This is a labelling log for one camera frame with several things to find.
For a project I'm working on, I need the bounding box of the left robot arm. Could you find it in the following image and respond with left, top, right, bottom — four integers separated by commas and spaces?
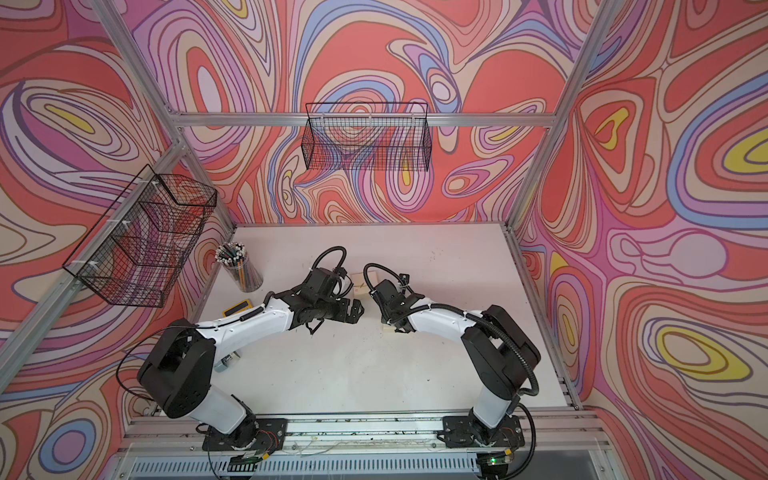
137, 267, 364, 448

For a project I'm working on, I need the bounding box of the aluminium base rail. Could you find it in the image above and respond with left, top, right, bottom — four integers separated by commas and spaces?
103, 409, 629, 479

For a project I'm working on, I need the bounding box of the left wire basket black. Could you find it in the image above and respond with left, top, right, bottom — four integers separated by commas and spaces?
62, 165, 218, 308

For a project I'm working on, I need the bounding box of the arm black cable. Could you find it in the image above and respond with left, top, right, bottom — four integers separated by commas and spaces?
362, 262, 541, 480
115, 245, 349, 403

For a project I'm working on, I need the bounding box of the cup of coloured pencils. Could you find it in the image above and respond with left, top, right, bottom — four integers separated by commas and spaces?
215, 242, 263, 293

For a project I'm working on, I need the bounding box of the yellow calculator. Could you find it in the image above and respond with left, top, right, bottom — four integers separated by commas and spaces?
222, 299, 253, 317

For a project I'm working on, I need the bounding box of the back wire basket black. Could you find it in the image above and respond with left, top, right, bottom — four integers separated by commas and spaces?
301, 101, 432, 172

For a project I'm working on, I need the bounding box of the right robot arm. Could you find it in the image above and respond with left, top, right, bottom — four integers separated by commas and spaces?
371, 280, 541, 450

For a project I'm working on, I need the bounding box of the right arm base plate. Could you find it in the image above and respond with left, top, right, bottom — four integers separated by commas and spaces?
436, 415, 526, 451

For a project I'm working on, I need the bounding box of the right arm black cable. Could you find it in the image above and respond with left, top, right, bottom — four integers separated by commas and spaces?
362, 262, 541, 480

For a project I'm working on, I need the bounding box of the wire basket black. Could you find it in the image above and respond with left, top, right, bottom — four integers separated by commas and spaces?
301, 101, 432, 172
62, 165, 218, 308

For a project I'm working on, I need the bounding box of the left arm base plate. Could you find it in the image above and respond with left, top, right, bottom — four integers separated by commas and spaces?
202, 417, 288, 453

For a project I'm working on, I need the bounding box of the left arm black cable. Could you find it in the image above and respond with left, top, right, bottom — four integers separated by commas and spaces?
115, 245, 349, 403

